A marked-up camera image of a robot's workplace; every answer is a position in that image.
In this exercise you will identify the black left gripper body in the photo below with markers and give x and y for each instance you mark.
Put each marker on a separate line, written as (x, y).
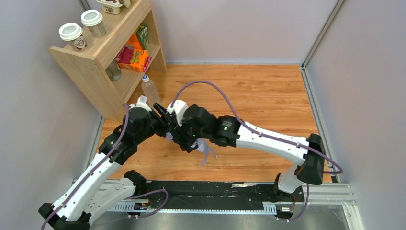
(155, 121)

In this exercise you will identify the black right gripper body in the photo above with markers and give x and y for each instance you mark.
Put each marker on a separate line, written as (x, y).
(185, 135)

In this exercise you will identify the lavender folding umbrella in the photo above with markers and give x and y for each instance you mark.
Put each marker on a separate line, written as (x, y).
(203, 147)

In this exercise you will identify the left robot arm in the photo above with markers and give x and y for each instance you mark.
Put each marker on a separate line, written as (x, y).
(111, 158)

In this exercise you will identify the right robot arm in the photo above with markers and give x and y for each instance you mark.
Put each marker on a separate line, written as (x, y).
(306, 154)

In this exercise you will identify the clear plastic water bottle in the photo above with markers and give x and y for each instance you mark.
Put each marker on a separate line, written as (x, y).
(150, 90)

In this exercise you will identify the orange snack box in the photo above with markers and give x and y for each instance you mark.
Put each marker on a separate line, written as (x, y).
(133, 59)

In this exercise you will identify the glass jar on shelf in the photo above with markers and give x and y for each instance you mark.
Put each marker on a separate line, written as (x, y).
(113, 71)

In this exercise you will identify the wooden shelf unit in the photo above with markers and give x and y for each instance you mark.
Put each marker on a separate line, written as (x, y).
(87, 68)

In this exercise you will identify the green drink carton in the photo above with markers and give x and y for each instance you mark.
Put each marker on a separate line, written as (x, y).
(139, 38)

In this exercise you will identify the yogurt cup pack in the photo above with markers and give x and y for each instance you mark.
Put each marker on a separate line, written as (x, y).
(114, 6)

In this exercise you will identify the rear white-lidded paper cup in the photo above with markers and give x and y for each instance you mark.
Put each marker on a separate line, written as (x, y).
(93, 20)

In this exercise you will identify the white-lidded paper cup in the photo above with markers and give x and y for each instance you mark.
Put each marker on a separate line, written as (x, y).
(93, 20)
(73, 34)

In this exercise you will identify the front white-lidded paper cup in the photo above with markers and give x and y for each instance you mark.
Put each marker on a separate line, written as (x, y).
(73, 34)

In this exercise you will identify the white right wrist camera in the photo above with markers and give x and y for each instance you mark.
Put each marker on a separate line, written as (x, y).
(178, 109)

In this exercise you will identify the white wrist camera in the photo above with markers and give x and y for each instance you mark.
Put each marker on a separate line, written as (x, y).
(178, 109)
(142, 103)

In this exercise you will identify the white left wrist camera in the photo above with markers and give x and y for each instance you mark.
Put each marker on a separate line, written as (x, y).
(142, 103)

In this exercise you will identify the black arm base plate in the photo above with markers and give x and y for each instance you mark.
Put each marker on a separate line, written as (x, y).
(214, 195)

